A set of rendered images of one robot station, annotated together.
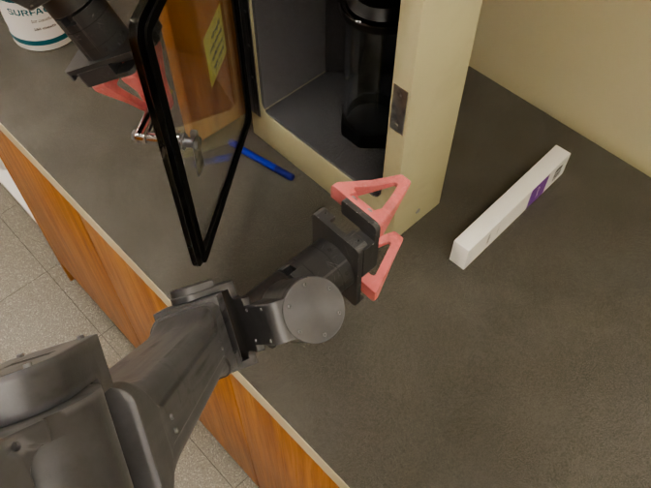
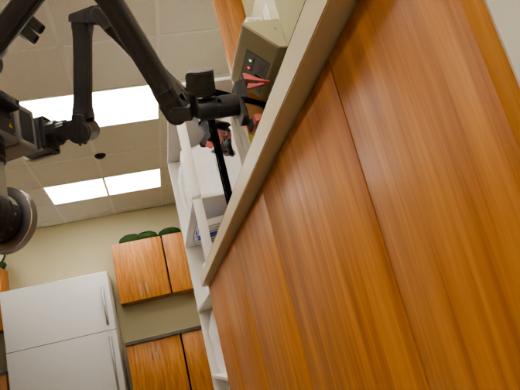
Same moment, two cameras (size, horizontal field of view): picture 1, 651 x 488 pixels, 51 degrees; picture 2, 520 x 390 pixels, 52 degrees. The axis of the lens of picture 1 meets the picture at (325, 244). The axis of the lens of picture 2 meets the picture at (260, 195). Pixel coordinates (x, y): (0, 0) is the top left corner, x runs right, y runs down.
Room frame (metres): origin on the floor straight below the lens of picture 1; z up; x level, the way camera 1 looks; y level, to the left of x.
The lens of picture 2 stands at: (-0.71, -0.64, 0.61)
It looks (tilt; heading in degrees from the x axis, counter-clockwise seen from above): 15 degrees up; 30
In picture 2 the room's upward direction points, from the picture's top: 14 degrees counter-clockwise
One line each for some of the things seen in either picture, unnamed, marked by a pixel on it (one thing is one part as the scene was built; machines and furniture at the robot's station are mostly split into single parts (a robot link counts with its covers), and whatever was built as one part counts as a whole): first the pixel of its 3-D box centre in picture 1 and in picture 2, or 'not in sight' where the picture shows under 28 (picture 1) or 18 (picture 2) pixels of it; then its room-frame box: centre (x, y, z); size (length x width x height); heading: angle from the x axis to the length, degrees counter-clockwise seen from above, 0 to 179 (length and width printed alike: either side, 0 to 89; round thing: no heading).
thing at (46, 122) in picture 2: not in sight; (57, 132); (0.42, 0.72, 1.45); 0.09 x 0.08 x 0.12; 21
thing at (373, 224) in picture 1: (373, 212); (253, 89); (0.42, -0.05, 1.24); 0.09 x 0.07 x 0.07; 133
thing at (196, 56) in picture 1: (205, 85); (249, 150); (0.67, 0.15, 1.19); 0.30 x 0.01 x 0.40; 170
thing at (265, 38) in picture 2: not in sight; (255, 63); (0.68, 0.05, 1.46); 0.32 x 0.12 x 0.10; 44
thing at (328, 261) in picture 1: (321, 272); (230, 105); (0.37, 0.00, 1.20); 0.07 x 0.07 x 0.10; 43
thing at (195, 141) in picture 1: (194, 153); (228, 147); (0.56, 0.16, 1.18); 0.02 x 0.02 x 0.06; 80
